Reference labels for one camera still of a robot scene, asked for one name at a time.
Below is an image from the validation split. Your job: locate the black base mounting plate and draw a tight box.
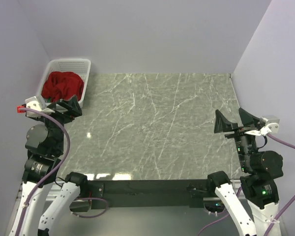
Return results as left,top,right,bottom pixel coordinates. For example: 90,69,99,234
78,179,218,208

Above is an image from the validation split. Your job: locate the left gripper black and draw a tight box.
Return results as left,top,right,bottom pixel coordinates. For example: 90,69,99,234
35,94,82,152

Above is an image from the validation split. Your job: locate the white plastic laundry basket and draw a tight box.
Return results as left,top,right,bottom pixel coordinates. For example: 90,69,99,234
36,58,91,108

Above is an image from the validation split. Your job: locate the red t-shirt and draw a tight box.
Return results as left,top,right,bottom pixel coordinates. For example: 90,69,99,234
41,71,84,102

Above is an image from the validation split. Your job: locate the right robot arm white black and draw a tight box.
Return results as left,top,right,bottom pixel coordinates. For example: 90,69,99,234
206,108,283,236

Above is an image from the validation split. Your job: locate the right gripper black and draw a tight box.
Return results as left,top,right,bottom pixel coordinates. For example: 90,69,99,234
213,106,259,169

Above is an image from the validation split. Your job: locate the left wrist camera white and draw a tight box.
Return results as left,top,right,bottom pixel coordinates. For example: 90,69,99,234
17,96,55,114

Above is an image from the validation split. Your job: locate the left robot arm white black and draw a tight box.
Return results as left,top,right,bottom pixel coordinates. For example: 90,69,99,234
9,95,89,236

